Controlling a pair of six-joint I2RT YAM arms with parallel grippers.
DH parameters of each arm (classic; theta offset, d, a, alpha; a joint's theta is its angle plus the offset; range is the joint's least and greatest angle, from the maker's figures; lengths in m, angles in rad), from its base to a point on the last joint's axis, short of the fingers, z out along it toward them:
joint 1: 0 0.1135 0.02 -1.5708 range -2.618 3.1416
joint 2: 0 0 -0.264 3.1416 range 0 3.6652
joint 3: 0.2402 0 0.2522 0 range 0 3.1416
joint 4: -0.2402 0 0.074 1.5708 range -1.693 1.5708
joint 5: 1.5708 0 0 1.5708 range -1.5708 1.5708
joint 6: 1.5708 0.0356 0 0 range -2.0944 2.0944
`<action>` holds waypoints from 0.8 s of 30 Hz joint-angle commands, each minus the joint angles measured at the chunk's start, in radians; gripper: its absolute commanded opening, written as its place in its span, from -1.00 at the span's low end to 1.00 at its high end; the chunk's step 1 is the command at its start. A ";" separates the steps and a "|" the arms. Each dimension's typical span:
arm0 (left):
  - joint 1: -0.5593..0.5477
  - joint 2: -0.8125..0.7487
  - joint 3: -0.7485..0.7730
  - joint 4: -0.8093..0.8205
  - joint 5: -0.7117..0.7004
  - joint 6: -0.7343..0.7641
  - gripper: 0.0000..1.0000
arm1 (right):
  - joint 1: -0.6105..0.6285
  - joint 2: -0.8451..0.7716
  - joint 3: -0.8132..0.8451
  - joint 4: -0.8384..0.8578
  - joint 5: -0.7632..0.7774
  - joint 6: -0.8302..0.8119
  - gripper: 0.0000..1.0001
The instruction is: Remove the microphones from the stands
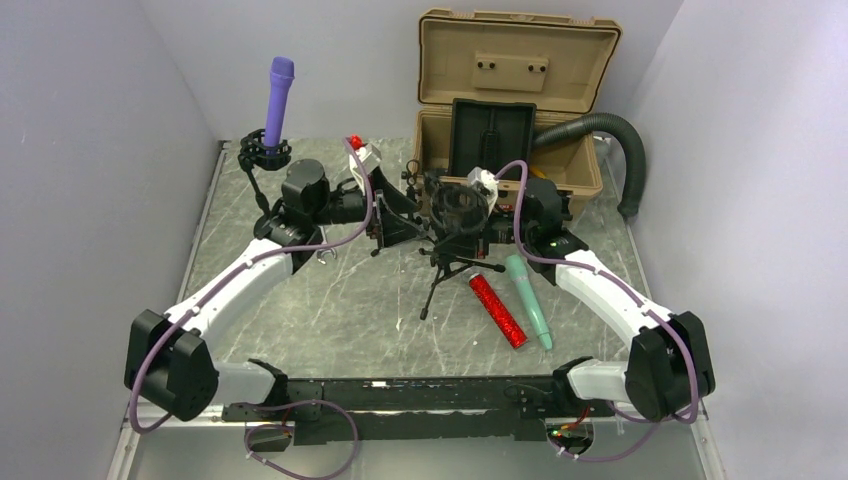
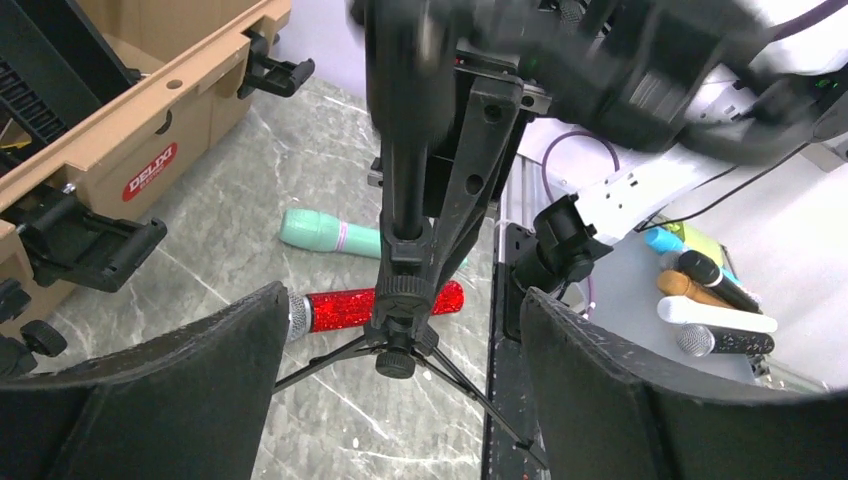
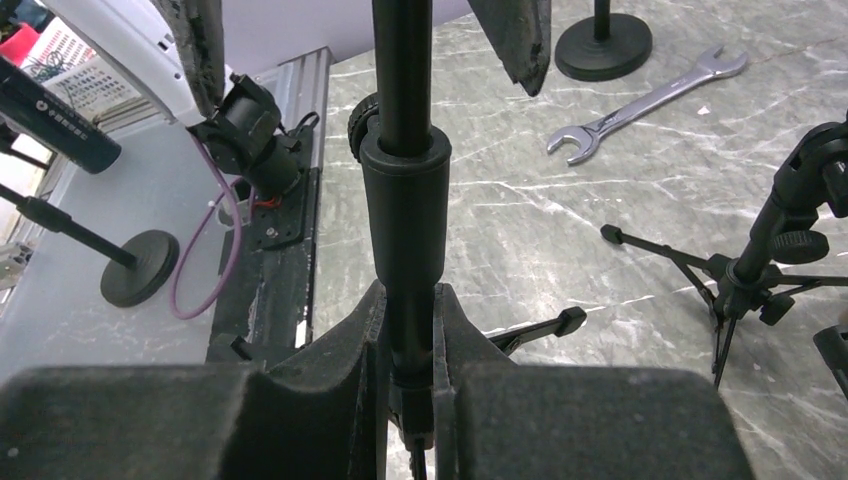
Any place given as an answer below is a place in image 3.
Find black shock mount tripod stand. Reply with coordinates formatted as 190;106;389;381
229;0;590;480

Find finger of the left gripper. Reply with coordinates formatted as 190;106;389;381
469;0;552;97
152;0;227;118

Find black handheld microphone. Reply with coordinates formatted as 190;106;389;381
1;59;121;174

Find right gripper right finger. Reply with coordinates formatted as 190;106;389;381
433;284;754;479

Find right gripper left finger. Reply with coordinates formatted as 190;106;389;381
1;283;390;479

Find silver wrench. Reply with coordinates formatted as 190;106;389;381
546;45;749;166

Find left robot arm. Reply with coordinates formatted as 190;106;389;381
50;1;451;197

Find black round base stand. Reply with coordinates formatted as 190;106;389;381
553;0;653;82

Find small black tripod stand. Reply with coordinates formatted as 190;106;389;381
600;122;847;385

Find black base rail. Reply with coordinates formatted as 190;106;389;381
206;47;333;367

